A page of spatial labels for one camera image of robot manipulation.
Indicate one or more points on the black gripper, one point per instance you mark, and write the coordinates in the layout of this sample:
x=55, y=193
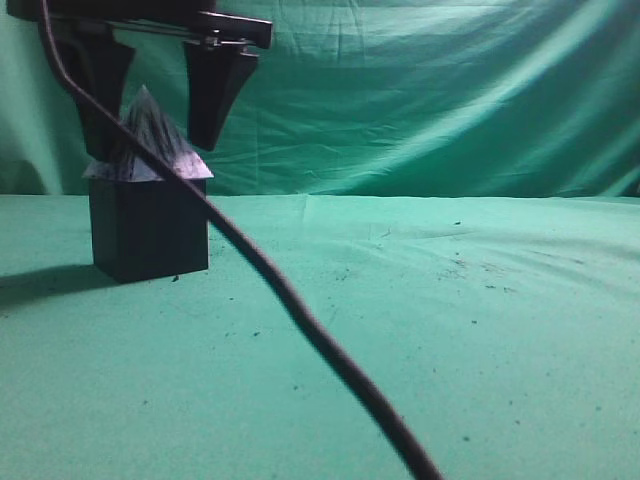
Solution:
x=81, y=49

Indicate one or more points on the white purple-streaked square pyramid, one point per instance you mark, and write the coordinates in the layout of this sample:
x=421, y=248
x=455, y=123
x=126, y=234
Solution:
x=155, y=130

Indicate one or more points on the dark purple cube block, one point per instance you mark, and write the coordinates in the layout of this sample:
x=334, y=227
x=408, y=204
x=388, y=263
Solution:
x=144, y=230

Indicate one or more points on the green backdrop cloth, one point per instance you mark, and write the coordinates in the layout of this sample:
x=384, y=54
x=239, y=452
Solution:
x=437, y=99

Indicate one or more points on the green table cloth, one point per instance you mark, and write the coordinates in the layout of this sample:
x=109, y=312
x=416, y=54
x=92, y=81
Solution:
x=504, y=331

